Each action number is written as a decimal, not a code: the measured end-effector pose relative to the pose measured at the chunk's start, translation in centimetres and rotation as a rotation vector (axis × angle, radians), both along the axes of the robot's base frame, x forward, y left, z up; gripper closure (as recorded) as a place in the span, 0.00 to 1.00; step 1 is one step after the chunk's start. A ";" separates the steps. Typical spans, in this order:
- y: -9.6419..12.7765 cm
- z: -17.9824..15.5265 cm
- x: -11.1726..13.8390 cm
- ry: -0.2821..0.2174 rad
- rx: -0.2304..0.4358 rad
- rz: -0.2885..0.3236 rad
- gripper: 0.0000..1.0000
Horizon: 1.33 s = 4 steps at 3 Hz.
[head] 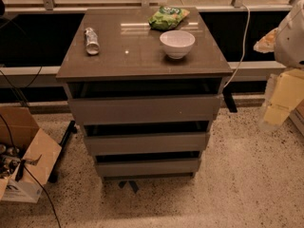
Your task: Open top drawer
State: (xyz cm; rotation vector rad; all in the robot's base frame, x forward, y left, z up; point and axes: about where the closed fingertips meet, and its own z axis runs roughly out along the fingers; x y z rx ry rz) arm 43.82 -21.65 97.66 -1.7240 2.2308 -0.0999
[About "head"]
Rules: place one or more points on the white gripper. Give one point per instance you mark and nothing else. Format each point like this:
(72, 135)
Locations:
(291, 43)

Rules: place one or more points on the grey top drawer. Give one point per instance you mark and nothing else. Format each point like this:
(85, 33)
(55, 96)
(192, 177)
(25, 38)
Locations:
(144, 110)

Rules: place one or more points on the grey drawer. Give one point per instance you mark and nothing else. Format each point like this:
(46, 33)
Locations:
(154, 143)
(144, 110)
(147, 168)

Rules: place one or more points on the grey drawer cabinet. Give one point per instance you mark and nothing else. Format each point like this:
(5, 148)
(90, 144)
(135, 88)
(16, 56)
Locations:
(132, 64)

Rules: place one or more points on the grey middle drawer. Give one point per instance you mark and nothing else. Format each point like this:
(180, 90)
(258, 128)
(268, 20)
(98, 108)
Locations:
(154, 143)

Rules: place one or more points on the grey bottom drawer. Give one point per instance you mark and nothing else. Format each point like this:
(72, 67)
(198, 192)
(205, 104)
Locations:
(147, 168)

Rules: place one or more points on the white ceramic bowl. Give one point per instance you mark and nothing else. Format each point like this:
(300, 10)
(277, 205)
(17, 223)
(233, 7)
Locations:
(177, 43)

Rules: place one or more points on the green chip bag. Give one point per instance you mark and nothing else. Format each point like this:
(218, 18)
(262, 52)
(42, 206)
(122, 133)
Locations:
(167, 18)

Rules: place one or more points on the black stand leg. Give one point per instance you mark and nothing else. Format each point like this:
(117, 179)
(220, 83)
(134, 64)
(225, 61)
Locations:
(71, 129)

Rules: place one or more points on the cardboard box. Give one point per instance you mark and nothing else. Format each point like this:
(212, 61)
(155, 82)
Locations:
(18, 128)

